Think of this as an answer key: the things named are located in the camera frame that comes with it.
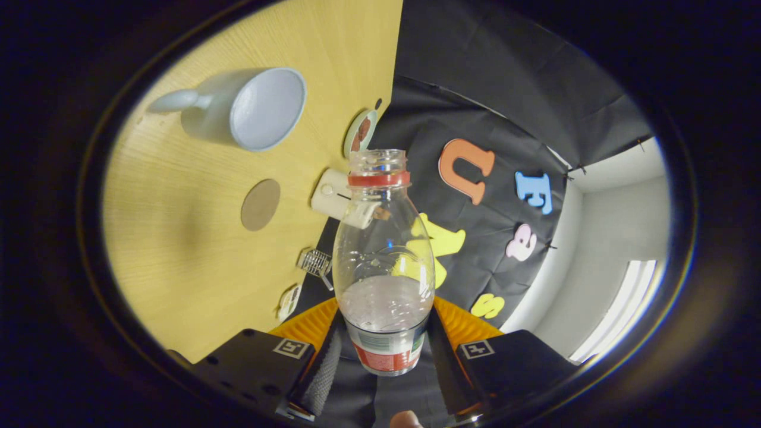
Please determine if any long ceiling light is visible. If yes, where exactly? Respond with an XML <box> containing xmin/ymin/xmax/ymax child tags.
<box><xmin>569</xmin><ymin>259</ymin><xmax>658</xmax><ymax>364</ymax></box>

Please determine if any round plate with brown food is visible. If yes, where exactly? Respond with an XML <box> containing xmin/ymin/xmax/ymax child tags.
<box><xmin>343</xmin><ymin>108</ymin><xmax>379</xmax><ymax>159</ymax></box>

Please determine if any round brown coaster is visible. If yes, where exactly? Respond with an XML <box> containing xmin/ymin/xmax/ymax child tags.
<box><xmin>240</xmin><ymin>178</ymin><xmax>282</xmax><ymax>232</ymax></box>

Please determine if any white cup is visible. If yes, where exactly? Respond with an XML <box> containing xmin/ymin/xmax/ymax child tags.
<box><xmin>147</xmin><ymin>67</ymin><xmax>307</xmax><ymax>153</ymax></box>

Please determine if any wooden table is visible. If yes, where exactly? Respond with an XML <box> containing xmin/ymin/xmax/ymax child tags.
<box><xmin>101</xmin><ymin>0</ymin><xmax>405</xmax><ymax>364</ymax></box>

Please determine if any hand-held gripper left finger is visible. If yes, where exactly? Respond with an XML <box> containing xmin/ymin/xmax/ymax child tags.
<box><xmin>193</xmin><ymin>297</ymin><xmax>345</xmax><ymax>421</ymax></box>

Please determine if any white dish with dark food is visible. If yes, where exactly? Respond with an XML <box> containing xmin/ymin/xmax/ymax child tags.
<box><xmin>277</xmin><ymin>284</ymin><xmax>303</xmax><ymax>323</ymax></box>

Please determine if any white toaster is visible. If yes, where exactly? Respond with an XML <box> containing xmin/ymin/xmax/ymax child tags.
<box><xmin>310</xmin><ymin>168</ymin><xmax>391</xmax><ymax>231</ymax></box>

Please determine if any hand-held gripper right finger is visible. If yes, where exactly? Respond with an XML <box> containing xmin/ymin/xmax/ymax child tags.
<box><xmin>427</xmin><ymin>296</ymin><xmax>578</xmax><ymax>420</ymax></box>

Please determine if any clear plastic juice bottle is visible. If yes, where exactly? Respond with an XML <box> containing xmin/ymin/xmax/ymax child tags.
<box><xmin>331</xmin><ymin>149</ymin><xmax>436</xmax><ymax>377</ymax></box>

